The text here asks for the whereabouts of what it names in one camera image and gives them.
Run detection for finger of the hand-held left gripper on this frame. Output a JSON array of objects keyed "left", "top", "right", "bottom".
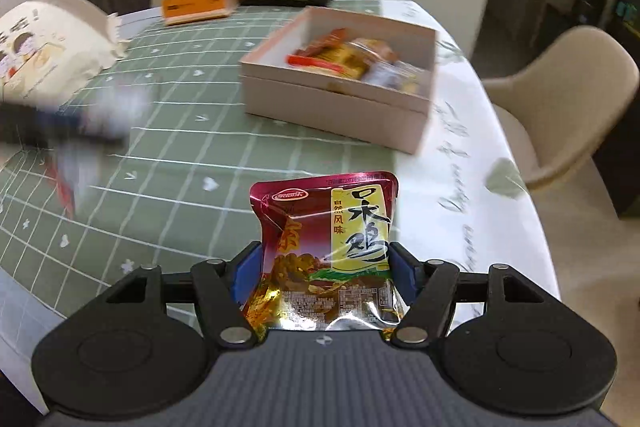
[{"left": 34, "top": 107, "right": 128, "bottom": 148}]

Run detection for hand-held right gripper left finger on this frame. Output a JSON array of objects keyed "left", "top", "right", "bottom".
[{"left": 104, "top": 243, "right": 262, "bottom": 350}]

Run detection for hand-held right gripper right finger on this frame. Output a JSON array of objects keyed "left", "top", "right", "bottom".
[{"left": 389, "top": 242, "right": 546, "bottom": 349}]

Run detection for white red-print snack packet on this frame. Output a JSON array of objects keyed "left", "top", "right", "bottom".
[{"left": 54, "top": 82, "right": 156, "bottom": 215}]

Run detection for red foil snack packet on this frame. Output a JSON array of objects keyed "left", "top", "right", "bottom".
[{"left": 241, "top": 171, "right": 408, "bottom": 342}]

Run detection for pink cardboard box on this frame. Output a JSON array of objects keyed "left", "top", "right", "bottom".
[{"left": 238, "top": 5, "right": 439, "bottom": 155}]

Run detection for yellow snack packet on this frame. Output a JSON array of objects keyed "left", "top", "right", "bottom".
[{"left": 307, "top": 44, "right": 373, "bottom": 80}]

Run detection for white paper bag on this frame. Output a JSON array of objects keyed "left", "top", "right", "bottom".
[{"left": 0, "top": 1, "right": 127, "bottom": 98}]

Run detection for green checked tablecloth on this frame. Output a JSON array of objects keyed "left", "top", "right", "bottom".
[{"left": 0, "top": 0, "right": 562, "bottom": 427}]

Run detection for orange tissue box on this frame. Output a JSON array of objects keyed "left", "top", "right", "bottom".
[{"left": 162, "top": 0, "right": 238, "bottom": 26}]

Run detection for clear small snack packet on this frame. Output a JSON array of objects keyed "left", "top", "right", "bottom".
[{"left": 361, "top": 61, "right": 426, "bottom": 96}]

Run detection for red brown snack packet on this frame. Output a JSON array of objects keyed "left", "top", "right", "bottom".
[{"left": 286, "top": 28, "right": 353, "bottom": 66}]

